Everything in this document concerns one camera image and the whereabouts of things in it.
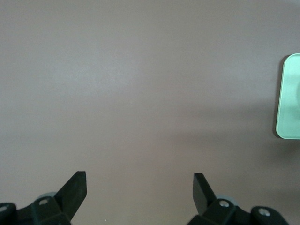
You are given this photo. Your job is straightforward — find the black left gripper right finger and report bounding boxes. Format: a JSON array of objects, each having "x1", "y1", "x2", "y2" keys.
[{"x1": 187, "y1": 173, "x2": 288, "y2": 225}]

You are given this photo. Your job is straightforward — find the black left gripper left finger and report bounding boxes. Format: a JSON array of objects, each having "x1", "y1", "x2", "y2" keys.
[{"x1": 0, "y1": 171, "x2": 88, "y2": 225}]

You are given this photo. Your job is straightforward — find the light green rectangular tray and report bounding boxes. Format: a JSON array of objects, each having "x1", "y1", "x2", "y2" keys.
[{"x1": 276, "y1": 53, "x2": 300, "y2": 140}]

